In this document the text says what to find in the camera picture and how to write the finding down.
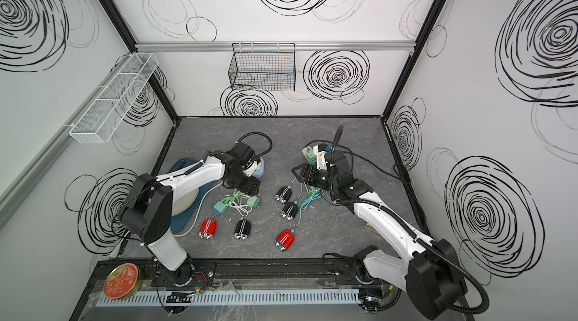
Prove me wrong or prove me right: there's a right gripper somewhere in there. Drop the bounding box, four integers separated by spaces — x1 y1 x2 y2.
291 164 338 192

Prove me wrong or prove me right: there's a teal charging cable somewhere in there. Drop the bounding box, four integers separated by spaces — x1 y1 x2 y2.
291 176 326 232

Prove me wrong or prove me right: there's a light green charging cable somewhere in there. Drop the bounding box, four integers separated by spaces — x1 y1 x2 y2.
223 189 247 209

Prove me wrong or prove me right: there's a white charging cable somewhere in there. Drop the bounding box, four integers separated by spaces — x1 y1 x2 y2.
227 194 254 218

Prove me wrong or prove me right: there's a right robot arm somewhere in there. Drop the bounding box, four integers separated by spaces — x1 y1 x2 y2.
291 150 490 320

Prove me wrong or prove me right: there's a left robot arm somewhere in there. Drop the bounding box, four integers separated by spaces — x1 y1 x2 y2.
119 140 263 273

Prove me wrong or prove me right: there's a blue power strip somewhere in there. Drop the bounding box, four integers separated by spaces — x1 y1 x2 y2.
253 157 264 179

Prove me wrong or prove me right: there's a beige power strip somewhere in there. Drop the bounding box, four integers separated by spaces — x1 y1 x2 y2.
302 146 317 165

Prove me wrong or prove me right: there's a round grey plate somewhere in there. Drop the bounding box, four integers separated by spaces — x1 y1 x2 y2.
172 188 199 217

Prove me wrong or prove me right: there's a teal plastic tray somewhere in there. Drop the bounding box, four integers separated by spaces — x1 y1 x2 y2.
157 158 216 235

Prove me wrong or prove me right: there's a red round tin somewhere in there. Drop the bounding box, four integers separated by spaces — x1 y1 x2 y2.
103 263 143 300

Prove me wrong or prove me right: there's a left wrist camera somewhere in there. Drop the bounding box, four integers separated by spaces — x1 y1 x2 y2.
243 160 260 177

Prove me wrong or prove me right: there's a black power cord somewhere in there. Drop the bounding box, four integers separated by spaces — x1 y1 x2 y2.
306 139 403 182

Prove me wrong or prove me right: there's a white power cord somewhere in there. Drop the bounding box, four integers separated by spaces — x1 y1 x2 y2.
173 180 224 238

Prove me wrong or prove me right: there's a black wire wall basket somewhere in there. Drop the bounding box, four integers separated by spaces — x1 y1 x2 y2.
228 42 297 92

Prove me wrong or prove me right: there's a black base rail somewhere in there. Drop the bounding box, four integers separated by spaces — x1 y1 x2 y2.
87 256 384 288

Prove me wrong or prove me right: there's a white slotted cable duct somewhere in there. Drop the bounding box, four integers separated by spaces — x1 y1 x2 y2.
95 289 361 307

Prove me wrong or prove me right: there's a white wire wall shelf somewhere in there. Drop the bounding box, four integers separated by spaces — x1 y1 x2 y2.
69 53 159 144

